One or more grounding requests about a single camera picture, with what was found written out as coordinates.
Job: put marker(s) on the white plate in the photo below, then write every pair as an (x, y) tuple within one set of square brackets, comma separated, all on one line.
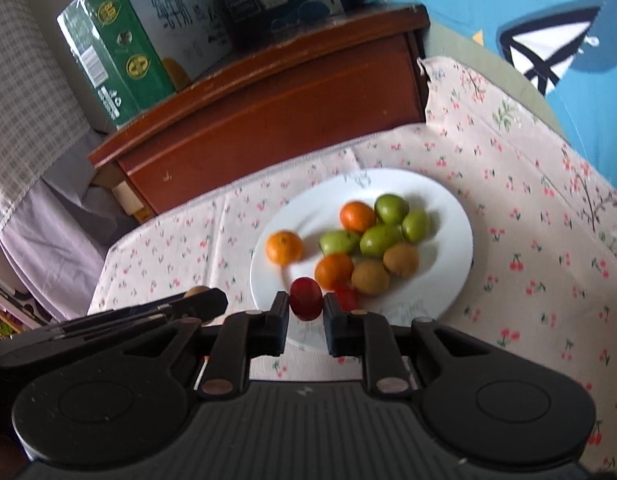
[(438, 240)]

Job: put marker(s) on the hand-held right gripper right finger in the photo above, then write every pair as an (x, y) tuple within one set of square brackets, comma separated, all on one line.
[(331, 325)]

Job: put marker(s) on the dark red plum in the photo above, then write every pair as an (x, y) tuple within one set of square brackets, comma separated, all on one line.
[(305, 299)]

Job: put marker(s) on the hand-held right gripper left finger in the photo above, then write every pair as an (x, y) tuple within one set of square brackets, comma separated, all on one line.
[(282, 325)]

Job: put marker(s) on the green jujube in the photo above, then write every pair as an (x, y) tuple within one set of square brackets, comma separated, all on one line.
[(338, 243), (416, 225), (391, 209), (381, 240)]

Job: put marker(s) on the brown kiwi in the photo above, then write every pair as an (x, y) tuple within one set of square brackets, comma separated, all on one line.
[(401, 259), (196, 291), (370, 277)]

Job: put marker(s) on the green carton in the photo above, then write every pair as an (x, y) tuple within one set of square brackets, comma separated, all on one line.
[(128, 45)]

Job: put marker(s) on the red cherry tomato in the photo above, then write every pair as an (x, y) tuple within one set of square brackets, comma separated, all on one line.
[(347, 298)]

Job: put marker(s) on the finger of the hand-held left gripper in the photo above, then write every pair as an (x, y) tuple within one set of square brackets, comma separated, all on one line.
[(198, 305)]

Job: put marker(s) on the orange tangerine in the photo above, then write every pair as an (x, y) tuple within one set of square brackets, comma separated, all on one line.
[(358, 216), (285, 247), (334, 271)]

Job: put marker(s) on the blue shark plush pillow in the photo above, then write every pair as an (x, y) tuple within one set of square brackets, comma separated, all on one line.
[(563, 20)]

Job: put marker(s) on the grey checkered cloth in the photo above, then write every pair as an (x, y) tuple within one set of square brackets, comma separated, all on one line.
[(23, 85)]

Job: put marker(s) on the brown wooden nightstand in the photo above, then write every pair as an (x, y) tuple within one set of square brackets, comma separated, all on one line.
[(268, 120)]

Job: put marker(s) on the pale purple cloth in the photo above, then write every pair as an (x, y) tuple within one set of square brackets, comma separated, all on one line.
[(53, 230)]

